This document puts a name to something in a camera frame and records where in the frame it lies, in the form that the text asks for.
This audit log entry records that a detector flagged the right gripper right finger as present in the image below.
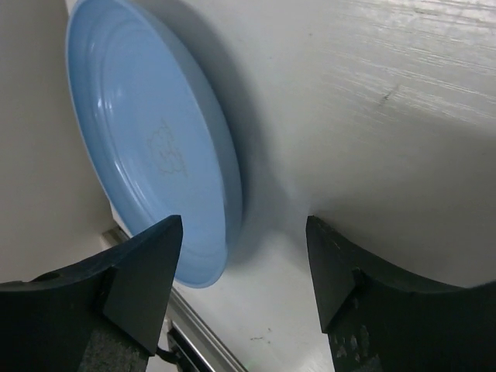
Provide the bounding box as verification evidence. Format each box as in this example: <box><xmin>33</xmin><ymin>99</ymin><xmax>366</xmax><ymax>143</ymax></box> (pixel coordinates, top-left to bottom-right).
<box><xmin>305</xmin><ymin>216</ymin><xmax>495</xmax><ymax>371</ymax></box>

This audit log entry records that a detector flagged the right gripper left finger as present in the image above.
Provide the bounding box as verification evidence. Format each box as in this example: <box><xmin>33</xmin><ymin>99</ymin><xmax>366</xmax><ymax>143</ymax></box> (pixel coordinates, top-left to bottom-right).
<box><xmin>1</xmin><ymin>215</ymin><xmax>183</xmax><ymax>371</ymax></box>

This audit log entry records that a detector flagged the blue plate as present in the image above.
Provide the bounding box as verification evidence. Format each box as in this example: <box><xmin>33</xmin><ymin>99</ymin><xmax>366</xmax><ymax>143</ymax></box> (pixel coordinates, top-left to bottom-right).
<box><xmin>65</xmin><ymin>1</ymin><xmax>243</xmax><ymax>288</ymax></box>

